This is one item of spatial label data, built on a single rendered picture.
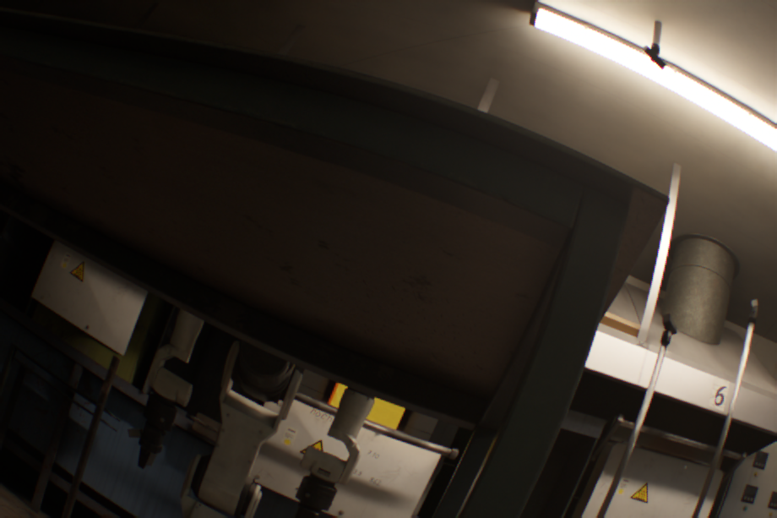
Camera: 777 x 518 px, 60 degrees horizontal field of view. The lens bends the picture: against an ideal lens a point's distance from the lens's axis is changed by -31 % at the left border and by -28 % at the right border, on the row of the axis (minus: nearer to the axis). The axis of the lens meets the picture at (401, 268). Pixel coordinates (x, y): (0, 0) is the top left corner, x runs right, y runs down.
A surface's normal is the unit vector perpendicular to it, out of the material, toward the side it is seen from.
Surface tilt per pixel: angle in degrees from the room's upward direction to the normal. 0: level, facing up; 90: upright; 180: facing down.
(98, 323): 90
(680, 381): 80
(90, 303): 90
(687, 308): 90
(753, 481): 90
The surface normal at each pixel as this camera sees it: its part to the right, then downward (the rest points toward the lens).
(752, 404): 0.10, -0.53
